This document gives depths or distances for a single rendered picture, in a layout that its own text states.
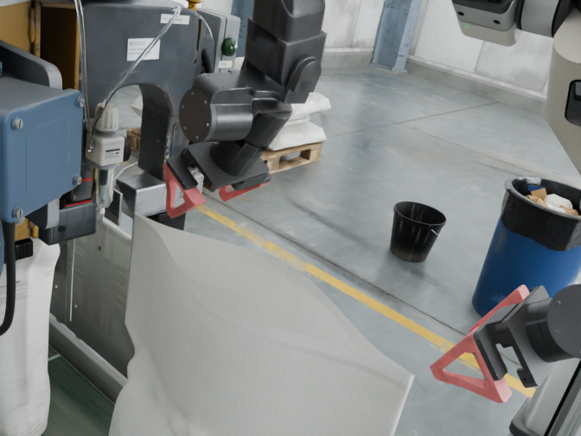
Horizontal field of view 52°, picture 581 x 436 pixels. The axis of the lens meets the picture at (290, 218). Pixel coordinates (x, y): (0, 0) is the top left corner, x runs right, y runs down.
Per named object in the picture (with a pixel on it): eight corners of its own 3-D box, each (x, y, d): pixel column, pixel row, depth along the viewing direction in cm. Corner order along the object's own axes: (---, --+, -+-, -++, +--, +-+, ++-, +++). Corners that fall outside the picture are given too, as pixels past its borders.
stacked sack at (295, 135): (328, 145, 454) (332, 126, 448) (272, 158, 404) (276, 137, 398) (286, 128, 476) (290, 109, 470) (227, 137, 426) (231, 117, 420)
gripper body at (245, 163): (179, 155, 73) (205, 113, 68) (236, 143, 80) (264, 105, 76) (208, 195, 71) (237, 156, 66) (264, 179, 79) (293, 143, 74)
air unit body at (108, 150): (126, 214, 84) (134, 107, 78) (97, 221, 81) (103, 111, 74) (107, 201, 87) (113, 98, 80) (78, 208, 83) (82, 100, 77)
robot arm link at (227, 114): (327, 60, 64) (277, 27, 68) (248, 54, 56) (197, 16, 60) (289, 155, 70) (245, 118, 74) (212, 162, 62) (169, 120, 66)
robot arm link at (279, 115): (305, 112, 68) (281, 76, 70) (262, 112, 64) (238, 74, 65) (275, 150, 73) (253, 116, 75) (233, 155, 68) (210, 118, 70)
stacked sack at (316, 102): (334, 115, 444) (338, 96, 438) (277, 124, 393) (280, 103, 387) (290, 98, 467) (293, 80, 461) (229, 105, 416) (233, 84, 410)
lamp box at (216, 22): (233, 73, 98) (241, 17, 95) (213, 74, 95) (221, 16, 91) (201, 62, 102) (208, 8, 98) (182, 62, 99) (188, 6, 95)
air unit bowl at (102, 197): (117, 208, 83) (119, 166, 81) (98, 212, 81) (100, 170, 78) (104, 199, 85) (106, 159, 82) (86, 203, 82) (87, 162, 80)
